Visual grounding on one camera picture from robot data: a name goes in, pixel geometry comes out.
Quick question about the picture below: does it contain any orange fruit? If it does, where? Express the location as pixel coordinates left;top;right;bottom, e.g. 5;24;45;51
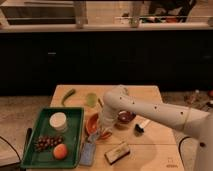
53;144;68;160

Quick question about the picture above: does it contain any black tool beside tray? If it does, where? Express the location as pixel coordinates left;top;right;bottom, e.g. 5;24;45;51
22;128;32;157

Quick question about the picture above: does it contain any orange-red bowl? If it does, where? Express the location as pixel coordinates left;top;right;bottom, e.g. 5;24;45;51
85;113;111;140

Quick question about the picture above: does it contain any dark purple bowl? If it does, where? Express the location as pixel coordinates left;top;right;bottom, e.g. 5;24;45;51
117;111;136;124

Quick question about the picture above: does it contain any blue sponge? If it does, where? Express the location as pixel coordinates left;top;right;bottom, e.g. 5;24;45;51
79;142;96;166

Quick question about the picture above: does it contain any bunch of dark grapes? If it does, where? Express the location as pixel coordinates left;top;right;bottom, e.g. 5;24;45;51
34;136;64;152

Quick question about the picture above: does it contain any black cable left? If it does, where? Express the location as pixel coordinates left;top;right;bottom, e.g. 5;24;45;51
0;135;23;168

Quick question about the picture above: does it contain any white handled black brush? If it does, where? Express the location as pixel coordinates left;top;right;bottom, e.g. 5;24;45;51
135;119;150;133

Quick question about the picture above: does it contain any light green small cup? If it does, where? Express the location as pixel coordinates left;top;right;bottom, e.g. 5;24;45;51
86;93;97;108

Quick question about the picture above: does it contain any green chili pepper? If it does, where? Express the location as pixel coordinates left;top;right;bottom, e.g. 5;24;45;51
61;89;76;106

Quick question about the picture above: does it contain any wooden block eraser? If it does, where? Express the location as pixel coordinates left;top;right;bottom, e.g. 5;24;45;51
104;142;130;165

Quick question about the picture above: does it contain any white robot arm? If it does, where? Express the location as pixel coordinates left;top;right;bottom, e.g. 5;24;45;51
98;85;213;171

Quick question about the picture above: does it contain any grey-blue towel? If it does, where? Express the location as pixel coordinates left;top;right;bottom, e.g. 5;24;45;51
87;131;100;143

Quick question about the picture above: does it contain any green plastic tray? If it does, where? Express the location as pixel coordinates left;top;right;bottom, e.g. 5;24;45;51
21;107;84;169

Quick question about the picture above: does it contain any white round container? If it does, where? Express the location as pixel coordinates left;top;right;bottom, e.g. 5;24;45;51
49;112;67;132

